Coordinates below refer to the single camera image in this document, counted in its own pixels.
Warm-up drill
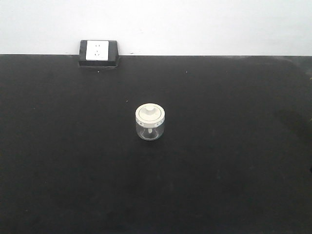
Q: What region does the glass jar with beige lid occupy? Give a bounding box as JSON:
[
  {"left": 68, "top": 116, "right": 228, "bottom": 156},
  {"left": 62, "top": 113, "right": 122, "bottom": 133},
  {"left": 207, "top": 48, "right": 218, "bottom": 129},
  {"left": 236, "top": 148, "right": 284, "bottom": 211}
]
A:
[{"left": 135, "top": 103, "right": 165, "bottom": 141}]

